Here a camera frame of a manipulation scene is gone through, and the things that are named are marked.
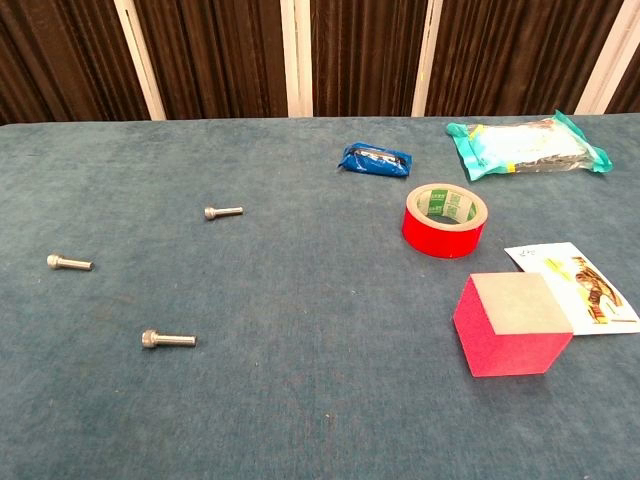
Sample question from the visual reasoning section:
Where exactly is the teal wet wipes pack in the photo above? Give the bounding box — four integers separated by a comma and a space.
445, 109, 614, 183

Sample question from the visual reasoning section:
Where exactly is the silver bolt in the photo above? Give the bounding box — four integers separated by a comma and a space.
46, 253, 95, 273
141, 328, 198, 351
203, 205, 245, 221

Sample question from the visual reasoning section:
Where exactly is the white printed card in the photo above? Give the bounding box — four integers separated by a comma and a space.
503, 241, 640, 337

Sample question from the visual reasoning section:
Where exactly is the red sponge cube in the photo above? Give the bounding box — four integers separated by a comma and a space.
452, 272, 575, 378

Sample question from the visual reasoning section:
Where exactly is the white partition post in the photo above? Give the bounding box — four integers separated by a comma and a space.
410, 0, 445, 118
574, 0, 640, 115
112, 0, 167, 122
279, 0, 314, 119

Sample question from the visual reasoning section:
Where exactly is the blue snack packet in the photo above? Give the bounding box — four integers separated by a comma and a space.
336, 142, 414, 179

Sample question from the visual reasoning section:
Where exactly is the red tape roll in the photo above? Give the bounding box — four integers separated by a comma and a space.
401, 182, 489, 260

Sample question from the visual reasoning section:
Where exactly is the teal velvet table cloth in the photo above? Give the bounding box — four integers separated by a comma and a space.
0, 113, 640, 480

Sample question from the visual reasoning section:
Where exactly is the dark brown curtain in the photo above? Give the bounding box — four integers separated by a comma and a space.
0, 0, 640, 126

